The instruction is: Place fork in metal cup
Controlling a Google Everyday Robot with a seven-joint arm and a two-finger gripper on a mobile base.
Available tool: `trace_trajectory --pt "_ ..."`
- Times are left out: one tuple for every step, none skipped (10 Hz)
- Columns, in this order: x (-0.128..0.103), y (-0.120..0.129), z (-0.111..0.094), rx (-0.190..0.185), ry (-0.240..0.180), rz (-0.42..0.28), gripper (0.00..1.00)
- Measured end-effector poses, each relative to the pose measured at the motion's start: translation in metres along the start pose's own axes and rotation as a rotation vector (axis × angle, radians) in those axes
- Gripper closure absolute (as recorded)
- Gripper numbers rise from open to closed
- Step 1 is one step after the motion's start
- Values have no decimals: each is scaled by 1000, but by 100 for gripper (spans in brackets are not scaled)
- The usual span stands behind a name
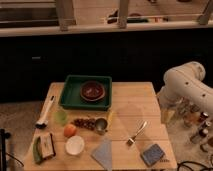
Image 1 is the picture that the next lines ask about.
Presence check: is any orange fruit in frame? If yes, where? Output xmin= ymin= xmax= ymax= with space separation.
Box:
xmin=64 ymin=124 xmax=77 ymax=138

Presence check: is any black stand with cable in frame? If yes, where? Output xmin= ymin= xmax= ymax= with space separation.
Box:
xmin=0 ymin=129 xmax=24 ymax=171

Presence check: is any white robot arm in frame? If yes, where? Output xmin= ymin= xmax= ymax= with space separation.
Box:
xmin=157 ymin=61 xmax=213 ymax=124

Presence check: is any brown sandwich block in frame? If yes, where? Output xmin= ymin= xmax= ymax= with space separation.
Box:
xmin=40 ymin=133 xmax=55 ymax=159

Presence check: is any green plastic cup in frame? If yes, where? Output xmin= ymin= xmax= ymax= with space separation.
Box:
xmin=54 ymin=110 xmax=67 ymax=126

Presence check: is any black cable right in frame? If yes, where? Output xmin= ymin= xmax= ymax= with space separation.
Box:
xmin=176 ymin=161 xmax=213 ymax=171

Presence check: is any green cucumber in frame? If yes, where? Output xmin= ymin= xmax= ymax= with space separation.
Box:
xmin=33 ymin=137 xmax=43 ymax=164

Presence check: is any dark red bowl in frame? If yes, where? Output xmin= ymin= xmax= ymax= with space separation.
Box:
xmin=80 ymin=81 xmax=105 ymax=102

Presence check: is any small metal cup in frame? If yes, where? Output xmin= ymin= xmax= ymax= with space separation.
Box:
xmin=95 ymin=118 xmax=108 ymax=135

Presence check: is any silver metal fork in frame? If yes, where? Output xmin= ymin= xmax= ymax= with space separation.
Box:
xmin=126 ymin=121 xmax=147 ymax=146

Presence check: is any green plastic tray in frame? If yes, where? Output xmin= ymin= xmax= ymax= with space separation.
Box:
xmin=59 ymin=75 xmax=112 ymax=111

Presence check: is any blue sponge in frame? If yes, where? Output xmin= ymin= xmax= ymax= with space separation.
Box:
xmin=140 ymin=144 xmax=165 ymax=166

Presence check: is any bunch of dark grapes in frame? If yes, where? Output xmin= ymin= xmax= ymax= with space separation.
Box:
xmin=73 ymin=118 xmax=95 ymax=130

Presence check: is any grey folded cloth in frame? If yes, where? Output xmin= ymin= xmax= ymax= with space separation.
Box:
xmin=91 ymin=138 xmax=112 ymax=171

